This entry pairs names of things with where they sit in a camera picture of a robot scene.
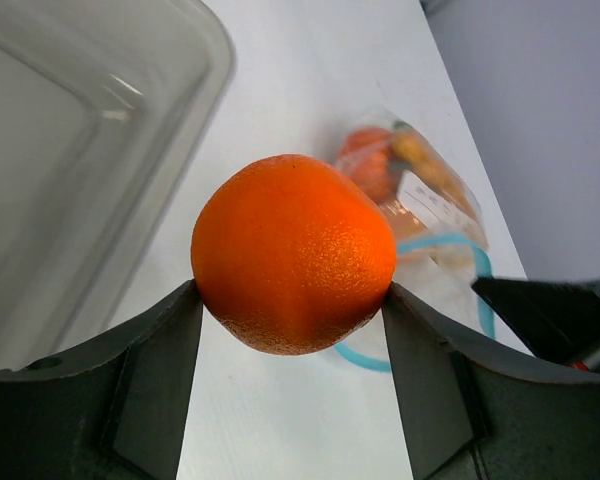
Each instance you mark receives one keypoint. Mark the smoky clear plastic bin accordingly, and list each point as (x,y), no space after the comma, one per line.
(102,104)

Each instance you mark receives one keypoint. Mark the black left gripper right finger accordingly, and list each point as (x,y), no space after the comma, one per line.
(472,408)

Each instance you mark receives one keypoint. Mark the orange fake orange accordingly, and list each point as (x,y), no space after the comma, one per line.
(291,257)

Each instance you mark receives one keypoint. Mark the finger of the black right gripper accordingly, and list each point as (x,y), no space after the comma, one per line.
(558,322)

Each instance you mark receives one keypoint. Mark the orange fake pumpkin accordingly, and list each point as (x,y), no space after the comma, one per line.
(364,158)

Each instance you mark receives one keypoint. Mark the fake fried chicken piece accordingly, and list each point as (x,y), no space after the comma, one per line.
(428,165)

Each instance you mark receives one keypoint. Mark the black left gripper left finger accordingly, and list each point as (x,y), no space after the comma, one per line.
(112,407)

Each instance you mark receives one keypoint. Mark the clear zip top bag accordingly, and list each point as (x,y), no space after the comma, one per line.
(441,251)

